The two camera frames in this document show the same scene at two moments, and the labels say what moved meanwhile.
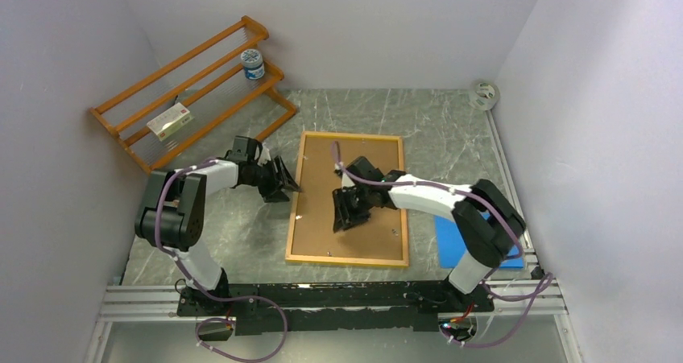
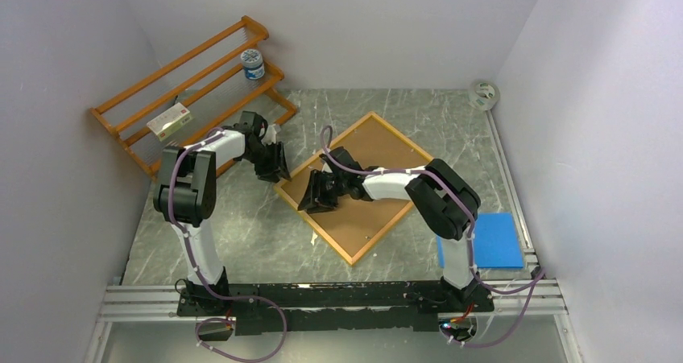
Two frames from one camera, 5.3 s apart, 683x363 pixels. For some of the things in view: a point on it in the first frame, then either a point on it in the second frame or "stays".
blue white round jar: (252, 61) stays
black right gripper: (345, 216) → (314, 200)
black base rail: (268, 308) stays
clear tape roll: (484, 95) stays
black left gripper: (272, 191) → (277, 168)
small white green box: (170, 121) stays
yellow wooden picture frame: (384, 262) → (410, 146)
